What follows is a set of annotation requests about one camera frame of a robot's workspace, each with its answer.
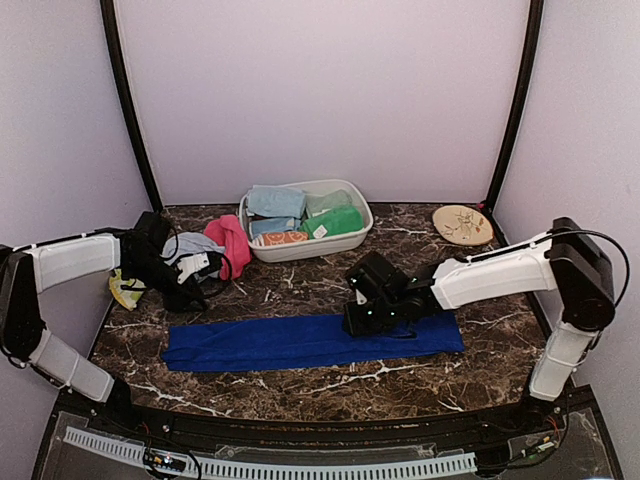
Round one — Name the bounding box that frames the black frame post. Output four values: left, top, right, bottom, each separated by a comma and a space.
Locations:
99, 0, 164, 212
481, 0, 545, 216

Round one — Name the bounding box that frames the black left frame post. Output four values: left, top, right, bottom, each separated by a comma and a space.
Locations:
99, 0, 164, 212

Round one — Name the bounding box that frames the white slotted cable duct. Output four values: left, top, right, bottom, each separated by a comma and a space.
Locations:
62, 427, 477, 479

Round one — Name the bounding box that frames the black front table rail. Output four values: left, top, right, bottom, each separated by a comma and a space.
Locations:
49, 384, 601, 456

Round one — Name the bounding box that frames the dark blue towel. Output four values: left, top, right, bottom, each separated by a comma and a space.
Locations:
161, 313, 465, 373

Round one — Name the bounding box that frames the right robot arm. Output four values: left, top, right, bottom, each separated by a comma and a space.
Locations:
343, 217, 626, 434

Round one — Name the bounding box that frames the rolled orange patterned towel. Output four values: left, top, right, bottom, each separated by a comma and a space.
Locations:
252, 231, 309, 247

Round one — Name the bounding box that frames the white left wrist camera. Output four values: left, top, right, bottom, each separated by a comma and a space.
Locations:
176, 253, 210, 284

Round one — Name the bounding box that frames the black right frame post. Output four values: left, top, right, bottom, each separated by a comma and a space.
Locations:
481, 0, 545, 216

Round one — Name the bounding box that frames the large light blue towel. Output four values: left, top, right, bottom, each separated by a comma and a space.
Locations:
246, 185, 306, 219

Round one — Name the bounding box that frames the yellow lemon print cloth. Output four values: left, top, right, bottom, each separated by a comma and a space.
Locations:
108, 269, 147, 311

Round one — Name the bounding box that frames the rolled light blue towel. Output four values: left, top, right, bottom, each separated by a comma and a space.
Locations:
249, 217, 300, 239

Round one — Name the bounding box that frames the pink towel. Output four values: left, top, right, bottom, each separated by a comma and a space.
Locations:
204, 214, 251, 280

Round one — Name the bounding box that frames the white plastic basin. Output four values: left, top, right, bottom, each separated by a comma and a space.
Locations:
249, 179, 374, 263

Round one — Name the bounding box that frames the rolled pale green towel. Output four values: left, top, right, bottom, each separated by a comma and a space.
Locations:
305, 189, 353, 218

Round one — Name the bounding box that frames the small pale blue cloth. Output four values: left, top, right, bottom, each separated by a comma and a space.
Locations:
161, 232, 225, 282

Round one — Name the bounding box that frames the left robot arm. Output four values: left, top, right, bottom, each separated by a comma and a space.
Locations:
1, 212, 212, 436

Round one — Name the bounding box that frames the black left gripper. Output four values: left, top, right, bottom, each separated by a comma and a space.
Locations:
124, 254, 208, 314

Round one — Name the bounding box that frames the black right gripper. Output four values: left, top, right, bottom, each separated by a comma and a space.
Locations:
343, 294, 403, 337

